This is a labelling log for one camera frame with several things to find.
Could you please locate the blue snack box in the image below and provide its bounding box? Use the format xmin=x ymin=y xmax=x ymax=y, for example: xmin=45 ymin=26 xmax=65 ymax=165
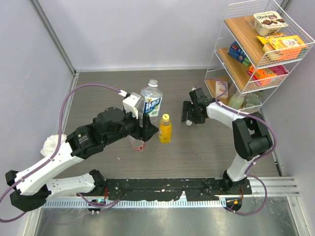
xmin=228 ymin=41 xmax=251 ymax=66

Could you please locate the clear Pocari water bottle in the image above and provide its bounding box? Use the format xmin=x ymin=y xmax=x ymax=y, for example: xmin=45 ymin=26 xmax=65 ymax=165
xmin=141 ymin=79 xmax=163 ymax=117

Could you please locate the white pink snack bag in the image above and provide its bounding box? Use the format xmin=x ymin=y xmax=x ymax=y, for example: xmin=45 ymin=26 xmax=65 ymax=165
xmin=215 ymin=81 xmax=228 ymax=99

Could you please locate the Chobani yogurt cup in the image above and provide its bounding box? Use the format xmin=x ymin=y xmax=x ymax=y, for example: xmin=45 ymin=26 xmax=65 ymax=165
xmin=253 ymin=11 xmax=288 ymax=36

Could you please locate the white crumpled cloth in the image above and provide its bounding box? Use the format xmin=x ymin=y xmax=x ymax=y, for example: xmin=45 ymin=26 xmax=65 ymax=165
xmin=40 ymin=134 xmax=59 ymax=157

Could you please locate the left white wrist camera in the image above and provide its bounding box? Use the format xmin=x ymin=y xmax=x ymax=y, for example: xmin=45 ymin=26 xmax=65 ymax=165
xmin=119 ymin=90 xmax=143 ymax=119

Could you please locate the pale green bottle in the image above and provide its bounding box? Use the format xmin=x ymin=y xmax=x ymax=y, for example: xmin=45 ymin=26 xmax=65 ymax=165
xmin=228 ymin=91 xmax=245 ymax=110

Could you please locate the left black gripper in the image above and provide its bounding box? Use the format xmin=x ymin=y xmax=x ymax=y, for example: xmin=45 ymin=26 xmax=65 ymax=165
xmin=104 ymin=107 xmax=158 ymax=146

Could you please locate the orange yellow snack box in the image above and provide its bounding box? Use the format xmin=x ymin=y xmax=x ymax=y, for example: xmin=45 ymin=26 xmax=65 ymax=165
xmin=257 ymin=33 xmax=308 ymax=61

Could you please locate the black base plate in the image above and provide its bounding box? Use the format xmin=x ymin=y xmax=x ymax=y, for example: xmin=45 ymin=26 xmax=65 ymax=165
xmin=82 ymin=178 xmax=252 ymax=202

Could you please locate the yellow juice bottle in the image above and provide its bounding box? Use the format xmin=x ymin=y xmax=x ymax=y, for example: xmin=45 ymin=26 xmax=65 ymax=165
xmin=158 ymin=114 xmax=172 ymax=144

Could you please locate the red cap clear bottle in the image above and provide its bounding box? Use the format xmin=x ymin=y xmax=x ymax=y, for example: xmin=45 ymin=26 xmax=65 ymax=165
xmin=129 ymin=136 xmax=145 ymax=151

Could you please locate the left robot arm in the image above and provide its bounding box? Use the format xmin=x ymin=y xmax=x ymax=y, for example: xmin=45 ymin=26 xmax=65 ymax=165
xmin=5 ymin=107 xmax=158 ymax=212

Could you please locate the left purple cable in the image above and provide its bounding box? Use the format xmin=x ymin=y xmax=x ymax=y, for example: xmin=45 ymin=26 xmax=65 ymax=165
xmin=0 ymin=83 xmax=123 ymax=221

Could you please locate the white slotted cable duct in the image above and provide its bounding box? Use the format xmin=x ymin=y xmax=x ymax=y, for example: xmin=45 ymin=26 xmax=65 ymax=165
xmin=42 ymin=198 xmax=226 ymax=208

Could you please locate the white wire shelf rack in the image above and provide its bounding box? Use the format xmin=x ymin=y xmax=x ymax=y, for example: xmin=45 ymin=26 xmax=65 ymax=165
xmin=205 ymin=0 xmax=315 ymax=113

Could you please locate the orange red snack pack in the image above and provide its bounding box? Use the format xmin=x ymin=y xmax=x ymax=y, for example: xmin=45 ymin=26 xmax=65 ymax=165
xmin=247 ymin=65 xmax=288 ymax=86

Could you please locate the clear glass jar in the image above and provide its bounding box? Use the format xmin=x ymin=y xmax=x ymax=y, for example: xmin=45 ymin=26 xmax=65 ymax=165
xmin=243 ymin=91 xmax=263 ymax=108

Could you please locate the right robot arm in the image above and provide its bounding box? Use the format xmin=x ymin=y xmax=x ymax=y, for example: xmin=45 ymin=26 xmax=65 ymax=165
xmin=182 ymin=88 xmax=273 ymax=194

